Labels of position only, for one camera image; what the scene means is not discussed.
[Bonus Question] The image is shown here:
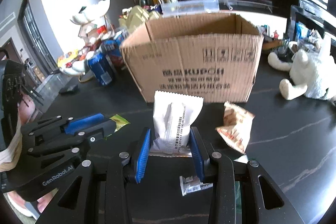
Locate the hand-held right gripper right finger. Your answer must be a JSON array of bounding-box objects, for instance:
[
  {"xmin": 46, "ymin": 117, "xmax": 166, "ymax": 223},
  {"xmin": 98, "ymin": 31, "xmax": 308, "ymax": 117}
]
[{"xmin": 189, "ymin": 126, "xmax": 305, "ymax": 224}]

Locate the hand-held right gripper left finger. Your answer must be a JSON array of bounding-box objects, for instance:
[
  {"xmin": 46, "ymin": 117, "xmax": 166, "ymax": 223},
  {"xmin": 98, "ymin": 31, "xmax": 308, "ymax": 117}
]
[{"xmin": 35, "ymin": 127, "xmax": 153, "ymax": 224}]

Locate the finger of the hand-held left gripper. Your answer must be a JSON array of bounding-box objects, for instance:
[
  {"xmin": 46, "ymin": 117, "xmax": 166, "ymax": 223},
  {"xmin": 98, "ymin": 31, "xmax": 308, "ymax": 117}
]
[
  {"xmin": 21, "ymin": 113, "xmax": 117, "ymax": 141},
  {"xmin": 27, "ymin": 132, "xmax": 103, "ymax": 161}
]

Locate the white snack packet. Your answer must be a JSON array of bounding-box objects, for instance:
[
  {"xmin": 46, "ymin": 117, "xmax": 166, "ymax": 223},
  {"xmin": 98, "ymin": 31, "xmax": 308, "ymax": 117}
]
[{"xmin": 153, "ymin": 90, "xmax": 204, "ymax": 155}]

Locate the brown cardboard box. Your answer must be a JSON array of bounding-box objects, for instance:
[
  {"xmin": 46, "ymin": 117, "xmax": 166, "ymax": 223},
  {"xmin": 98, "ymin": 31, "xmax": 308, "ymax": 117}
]
[{"xmin": 119, "ymin": 11, "xmax": 264, "ymax": 104}]

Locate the person's left hand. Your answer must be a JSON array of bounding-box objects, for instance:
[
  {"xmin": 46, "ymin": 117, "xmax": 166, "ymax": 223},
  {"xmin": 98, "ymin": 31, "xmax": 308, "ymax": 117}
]
[{"xmin": 7, "ymin": 189, "xmax": 57, "ymax": 220}]

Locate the small white printed packet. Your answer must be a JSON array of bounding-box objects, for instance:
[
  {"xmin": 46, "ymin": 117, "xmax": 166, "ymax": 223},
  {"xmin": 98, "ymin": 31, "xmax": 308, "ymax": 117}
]
[{"xmin": 179, "ymin": 175, "xmax": 203, "ymax": 196}]

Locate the yellow green snack packet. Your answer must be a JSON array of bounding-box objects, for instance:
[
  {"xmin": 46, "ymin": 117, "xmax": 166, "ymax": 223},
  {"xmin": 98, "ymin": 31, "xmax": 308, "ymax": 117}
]
[{"xmin": 104, "ymin": 114, "xmax": 131, "ymax": 140}]

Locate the orange beige snack packet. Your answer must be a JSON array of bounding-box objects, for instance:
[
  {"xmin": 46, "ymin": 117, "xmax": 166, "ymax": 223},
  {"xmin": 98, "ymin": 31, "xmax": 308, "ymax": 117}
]
[{"xmin": 215, "ymin": 101, "xmax": 256, "ymax": 155}]

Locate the blue drink can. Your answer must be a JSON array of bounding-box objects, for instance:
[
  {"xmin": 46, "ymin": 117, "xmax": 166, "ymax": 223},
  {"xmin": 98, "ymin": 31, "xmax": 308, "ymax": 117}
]
[{"xmin": 87, "ymin": 52, "xmax": 116, "ymax": 86}]

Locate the blue snack bag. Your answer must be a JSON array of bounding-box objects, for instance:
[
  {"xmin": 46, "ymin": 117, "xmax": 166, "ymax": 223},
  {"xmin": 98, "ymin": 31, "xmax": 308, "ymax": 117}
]
[{"xmin": 101, "ymin": 29, "xmax": 130, "ymax": 69}]

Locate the small open cardboard box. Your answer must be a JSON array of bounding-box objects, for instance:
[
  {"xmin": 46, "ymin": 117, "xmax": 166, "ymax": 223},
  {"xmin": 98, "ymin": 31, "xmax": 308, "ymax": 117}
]
[{"xmin": 78, "ymin": 25, "xmax": 96, "ymax": 39}]

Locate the dark framed glass door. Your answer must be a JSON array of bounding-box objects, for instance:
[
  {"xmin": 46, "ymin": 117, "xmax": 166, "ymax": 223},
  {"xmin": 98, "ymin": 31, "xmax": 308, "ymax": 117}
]
[{"xmin": 17, "ymin": 0, "xmax": 65, "ymax": 75}]

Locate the white petal tiered snack stand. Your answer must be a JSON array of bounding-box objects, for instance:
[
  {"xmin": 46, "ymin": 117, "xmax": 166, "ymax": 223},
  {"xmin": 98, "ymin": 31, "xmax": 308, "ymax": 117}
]
[{"xmin": 58, "ymin": 0, "xmax": 115, "ymax": 83}]

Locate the pile of yellow green packets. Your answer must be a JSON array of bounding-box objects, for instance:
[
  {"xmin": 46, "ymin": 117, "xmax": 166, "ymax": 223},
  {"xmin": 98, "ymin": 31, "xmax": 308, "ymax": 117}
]
[{"xmin": 119, "ymin": 5, "xmax": 161, "ymax": 30}]

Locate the white plush toy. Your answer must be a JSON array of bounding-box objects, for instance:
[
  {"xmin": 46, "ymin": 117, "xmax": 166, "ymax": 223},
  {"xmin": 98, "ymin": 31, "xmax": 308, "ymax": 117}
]
[{"xmin": 268, "ymin": 35, "xmax": 336, "ymax": 107}]

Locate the clear plastic box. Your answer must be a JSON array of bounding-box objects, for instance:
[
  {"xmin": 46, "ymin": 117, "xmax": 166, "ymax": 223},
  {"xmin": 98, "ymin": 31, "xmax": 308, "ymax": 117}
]
[{"xmin": 161, "ymin": 0, "xmax": 220, "ymax": 15}]

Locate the white television cabinet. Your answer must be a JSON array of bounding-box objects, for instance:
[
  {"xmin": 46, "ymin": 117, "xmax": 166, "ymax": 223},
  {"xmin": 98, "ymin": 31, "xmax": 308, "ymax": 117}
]
[{"xmin": 219, "ymin": 0, "xmax": 288, "ymax": 36}]

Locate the blue packet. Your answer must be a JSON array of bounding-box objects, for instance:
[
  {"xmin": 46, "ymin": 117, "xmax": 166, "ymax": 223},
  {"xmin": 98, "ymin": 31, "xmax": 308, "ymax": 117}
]
[{"xmin": 295, "ymin": 21, "xmax": 313, "ymax": 43}]

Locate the white tissue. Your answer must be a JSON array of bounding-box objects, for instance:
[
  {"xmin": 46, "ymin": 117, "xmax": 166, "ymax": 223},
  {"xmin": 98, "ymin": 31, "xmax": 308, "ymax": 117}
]
[{"xmin": 310, "ymin": 29, "xmax": 324, "ymax": 43}]

